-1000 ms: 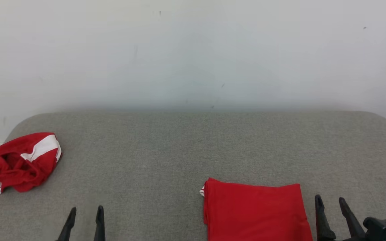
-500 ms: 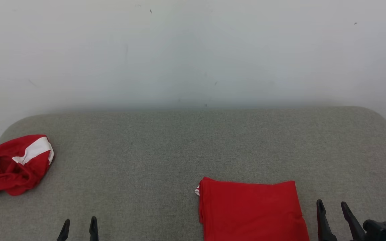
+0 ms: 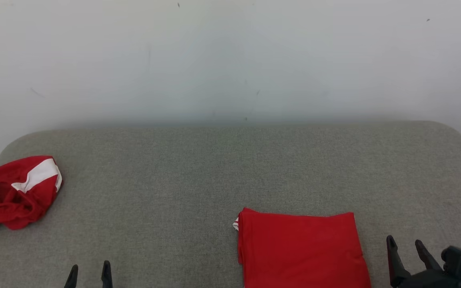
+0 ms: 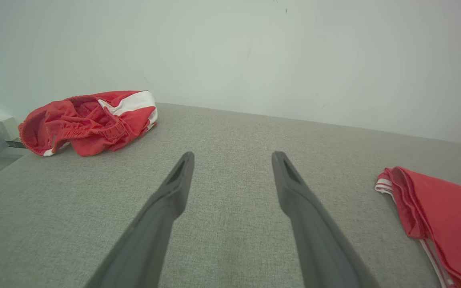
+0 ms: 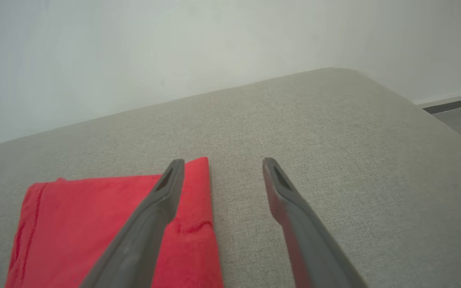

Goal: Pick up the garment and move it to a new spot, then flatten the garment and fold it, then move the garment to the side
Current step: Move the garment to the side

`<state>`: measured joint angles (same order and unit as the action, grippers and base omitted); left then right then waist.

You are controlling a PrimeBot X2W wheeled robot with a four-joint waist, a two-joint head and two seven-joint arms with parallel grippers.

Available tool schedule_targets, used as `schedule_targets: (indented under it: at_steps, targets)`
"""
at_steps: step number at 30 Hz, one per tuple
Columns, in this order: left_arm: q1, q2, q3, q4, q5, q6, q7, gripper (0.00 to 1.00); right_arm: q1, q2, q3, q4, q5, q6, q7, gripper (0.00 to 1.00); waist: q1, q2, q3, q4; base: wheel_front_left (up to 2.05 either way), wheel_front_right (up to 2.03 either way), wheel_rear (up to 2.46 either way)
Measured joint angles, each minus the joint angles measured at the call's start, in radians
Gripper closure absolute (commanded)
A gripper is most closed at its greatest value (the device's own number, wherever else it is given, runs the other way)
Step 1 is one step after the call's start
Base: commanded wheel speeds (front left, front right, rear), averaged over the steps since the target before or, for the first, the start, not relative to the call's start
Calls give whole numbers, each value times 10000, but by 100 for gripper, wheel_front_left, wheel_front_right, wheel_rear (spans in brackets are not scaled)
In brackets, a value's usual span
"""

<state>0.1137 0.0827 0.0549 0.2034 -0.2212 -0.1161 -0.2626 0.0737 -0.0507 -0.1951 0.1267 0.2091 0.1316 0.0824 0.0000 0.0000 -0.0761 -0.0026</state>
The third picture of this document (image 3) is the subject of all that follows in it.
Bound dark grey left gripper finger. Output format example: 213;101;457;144
64;264;78;288
101;260;113;288

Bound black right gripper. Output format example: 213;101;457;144
386;235;461;288

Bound red shorts with white stripe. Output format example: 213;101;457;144
0;155;63;235

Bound red white basketball jersey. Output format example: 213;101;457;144
233;207;372;288

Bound grey fabric sofa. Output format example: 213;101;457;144
0;121;461;288

